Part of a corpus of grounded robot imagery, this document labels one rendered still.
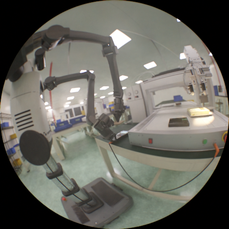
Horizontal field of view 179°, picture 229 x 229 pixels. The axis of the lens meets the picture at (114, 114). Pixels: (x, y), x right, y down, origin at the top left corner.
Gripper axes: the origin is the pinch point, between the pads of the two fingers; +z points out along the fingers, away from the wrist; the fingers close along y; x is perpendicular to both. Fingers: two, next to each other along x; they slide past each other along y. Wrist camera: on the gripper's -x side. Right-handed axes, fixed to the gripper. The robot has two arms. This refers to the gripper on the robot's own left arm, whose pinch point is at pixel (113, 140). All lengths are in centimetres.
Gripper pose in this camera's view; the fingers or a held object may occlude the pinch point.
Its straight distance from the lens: 59.8
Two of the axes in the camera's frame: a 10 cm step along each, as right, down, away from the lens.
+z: 5.5, 7.2, 4.3
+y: -6.7, 0.7, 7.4
